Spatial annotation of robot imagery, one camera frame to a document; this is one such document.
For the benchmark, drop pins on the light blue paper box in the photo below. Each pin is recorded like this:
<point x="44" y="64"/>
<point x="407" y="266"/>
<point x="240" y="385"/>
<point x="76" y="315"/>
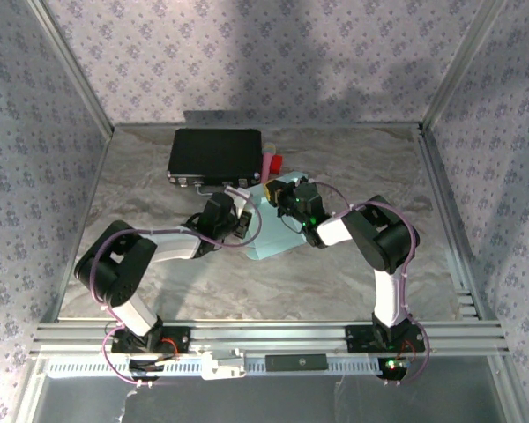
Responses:
<point x="273" y="244"/>

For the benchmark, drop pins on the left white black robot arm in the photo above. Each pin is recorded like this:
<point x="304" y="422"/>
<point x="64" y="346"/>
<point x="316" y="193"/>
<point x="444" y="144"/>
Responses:
<point x="114" y="264"/>

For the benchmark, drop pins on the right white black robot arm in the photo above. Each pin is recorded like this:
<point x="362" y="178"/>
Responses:
<point x="388" y="242"/>

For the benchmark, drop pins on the small black rectangular box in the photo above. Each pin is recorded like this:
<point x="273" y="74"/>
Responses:
<point x="295" y="362"/>

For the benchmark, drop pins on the red block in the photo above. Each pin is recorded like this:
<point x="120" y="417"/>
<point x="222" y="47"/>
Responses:
<point x="276" y="164"/>

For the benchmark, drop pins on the black briefcase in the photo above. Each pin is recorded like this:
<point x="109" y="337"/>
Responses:
<point x="216" y="154"/>

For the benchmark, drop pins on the white plastic connector piece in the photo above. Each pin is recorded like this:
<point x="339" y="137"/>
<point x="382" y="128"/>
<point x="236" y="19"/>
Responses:
<point x="220" y="370"/>

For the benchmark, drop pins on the left black controller board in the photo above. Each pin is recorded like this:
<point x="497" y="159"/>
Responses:
<point x="143" y="365"/>

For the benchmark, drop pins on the black controller board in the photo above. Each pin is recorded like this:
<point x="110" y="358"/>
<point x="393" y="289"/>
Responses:
<point x="143" y="365"/>
<point x="394" y="372"/>

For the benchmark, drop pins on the right black controller board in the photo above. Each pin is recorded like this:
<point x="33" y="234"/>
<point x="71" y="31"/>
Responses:
<point x="394" y="372"/>

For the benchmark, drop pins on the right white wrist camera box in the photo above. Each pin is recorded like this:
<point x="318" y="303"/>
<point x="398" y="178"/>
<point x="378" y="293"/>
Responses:
<point x="304" y="180"/>

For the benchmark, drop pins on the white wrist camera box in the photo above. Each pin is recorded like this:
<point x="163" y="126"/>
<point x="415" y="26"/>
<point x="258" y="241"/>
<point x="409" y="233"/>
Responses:
<point x="304" y="180"/>
<point x="240" y="196"/>

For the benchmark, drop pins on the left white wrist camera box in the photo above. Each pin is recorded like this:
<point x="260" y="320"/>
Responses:
<point x="240" y="196"/>

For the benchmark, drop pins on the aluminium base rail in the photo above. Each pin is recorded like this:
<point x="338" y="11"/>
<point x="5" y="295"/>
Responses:
<point x="269" y="335"/>

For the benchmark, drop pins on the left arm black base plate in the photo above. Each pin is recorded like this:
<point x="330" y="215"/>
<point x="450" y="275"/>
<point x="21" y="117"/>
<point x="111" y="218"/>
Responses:
<point x="181" y="339"/>

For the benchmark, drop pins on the aluminium side rail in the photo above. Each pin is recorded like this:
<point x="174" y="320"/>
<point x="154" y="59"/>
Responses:
<point x="436" y="176"/>
<point x="103" y="155"/>

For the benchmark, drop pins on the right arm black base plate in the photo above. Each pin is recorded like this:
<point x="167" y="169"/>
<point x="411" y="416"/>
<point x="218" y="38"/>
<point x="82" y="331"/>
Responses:
<point x="357" y="339"/>

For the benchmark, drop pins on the aluminium frame post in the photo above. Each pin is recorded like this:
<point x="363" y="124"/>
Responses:
<point x="72" y="66"/>
<point x="463" y="66"/>

